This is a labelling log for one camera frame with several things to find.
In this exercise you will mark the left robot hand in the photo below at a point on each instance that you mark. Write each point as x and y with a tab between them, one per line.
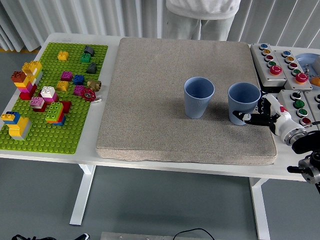
85	236

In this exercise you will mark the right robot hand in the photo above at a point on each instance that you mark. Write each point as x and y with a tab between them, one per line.
282	120

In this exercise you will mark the blue ribbed cup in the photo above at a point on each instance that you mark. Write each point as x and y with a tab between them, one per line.
197	105
241	105

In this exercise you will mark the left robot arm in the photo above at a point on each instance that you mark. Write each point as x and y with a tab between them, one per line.
16	236

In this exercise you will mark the grey four-button control box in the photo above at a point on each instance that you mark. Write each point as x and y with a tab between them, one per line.
287	96

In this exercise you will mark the grey button control box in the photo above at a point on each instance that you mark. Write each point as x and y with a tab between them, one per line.
311	100

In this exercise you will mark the white table leg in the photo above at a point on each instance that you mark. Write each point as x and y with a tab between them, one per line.
260	212
82	195

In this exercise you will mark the grey five-button control box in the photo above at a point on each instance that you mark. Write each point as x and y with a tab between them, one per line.
257	57
287	75

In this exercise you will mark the orange round item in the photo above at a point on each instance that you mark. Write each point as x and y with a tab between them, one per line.
316	81

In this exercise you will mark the small metal parts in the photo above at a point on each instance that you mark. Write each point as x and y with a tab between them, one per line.
308	68

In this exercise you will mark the light blue plate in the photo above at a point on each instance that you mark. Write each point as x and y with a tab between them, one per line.
301	60

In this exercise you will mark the green studded baseplate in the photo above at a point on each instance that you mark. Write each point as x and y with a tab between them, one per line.
50	140

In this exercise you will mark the green orange blue brick stack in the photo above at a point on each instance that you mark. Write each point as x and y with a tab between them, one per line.
55	111

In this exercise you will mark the yellow blue grey brick stack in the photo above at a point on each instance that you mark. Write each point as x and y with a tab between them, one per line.
16	127

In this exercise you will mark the red toy brick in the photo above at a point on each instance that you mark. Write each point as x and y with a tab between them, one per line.
67	106

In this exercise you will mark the person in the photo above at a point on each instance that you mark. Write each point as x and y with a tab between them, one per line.
200	15

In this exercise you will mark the grey-brown cushion mat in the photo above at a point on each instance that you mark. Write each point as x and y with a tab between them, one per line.
150	100

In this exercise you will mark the brass valve red handwheel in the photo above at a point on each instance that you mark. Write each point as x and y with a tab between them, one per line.
88	94

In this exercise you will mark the pink red brick stack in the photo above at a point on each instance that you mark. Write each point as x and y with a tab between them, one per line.
37	102

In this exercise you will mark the magenta toy brick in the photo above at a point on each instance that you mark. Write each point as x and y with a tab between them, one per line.
67	76
79	90

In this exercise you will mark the white pink brick stack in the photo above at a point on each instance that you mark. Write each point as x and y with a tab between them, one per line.
48	93

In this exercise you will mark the yellow toy brick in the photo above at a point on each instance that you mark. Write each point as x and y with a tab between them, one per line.
62	86
63	56

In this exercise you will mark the blue toy brick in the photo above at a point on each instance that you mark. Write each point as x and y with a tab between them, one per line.
78	80

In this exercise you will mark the brown yellow pink brick tower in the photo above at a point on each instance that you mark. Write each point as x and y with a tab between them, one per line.
22	86

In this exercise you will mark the grey sloped brick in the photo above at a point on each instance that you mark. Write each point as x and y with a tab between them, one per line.
92	68

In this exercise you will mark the yellow white brick tower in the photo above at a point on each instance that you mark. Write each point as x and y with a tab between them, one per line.
32	67

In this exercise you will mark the green toy brick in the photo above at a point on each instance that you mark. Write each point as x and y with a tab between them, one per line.
86	58

